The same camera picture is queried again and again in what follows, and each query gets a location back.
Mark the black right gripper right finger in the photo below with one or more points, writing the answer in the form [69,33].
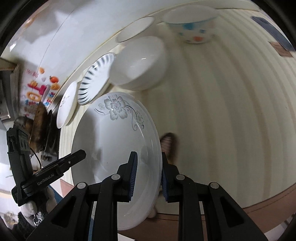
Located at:
[206,212]

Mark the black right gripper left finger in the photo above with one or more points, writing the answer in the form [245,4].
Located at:
[89,212]

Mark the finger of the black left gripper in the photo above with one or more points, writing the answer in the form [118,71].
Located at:
[45,176]

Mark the white plate grey flower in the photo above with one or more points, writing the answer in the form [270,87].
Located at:
[111,128]

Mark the white plate blue leaf pattern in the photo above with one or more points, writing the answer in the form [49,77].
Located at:
[95,78]

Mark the plain white bowl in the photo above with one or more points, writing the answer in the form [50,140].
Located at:
[140,65]

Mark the white bowl black rim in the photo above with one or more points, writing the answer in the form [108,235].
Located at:
[142,27]

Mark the white bowl blue orange dots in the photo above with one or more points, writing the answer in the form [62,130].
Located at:
[194,24]

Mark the white oval plate pink flowers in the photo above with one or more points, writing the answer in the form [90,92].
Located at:
[67,105]

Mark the striped table mat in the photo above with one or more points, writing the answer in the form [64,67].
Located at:
[231,104]

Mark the brown label card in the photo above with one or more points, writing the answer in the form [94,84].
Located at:
[280,49]

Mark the blue smartphone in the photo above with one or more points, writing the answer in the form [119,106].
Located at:
[284,42]

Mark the colourful fruit wall sticker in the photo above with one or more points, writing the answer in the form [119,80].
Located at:
[37,86]

